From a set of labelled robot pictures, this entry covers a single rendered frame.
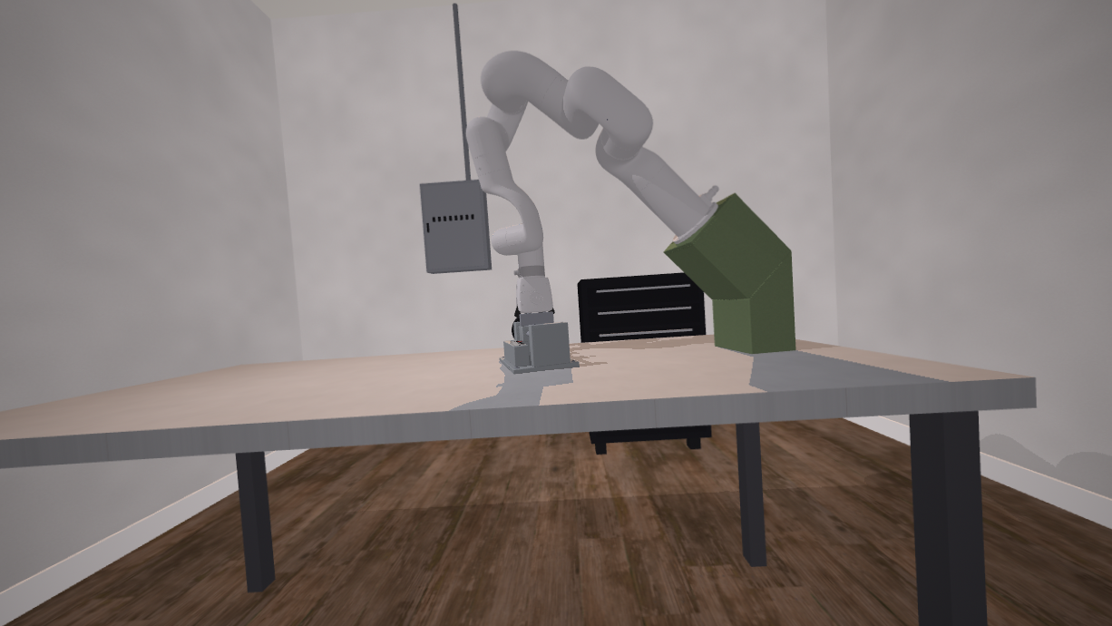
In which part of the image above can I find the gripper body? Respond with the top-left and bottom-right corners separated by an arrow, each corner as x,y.
516,276 -> 553,312

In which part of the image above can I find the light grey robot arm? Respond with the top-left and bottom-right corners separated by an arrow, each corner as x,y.
466,51 -> 719,278

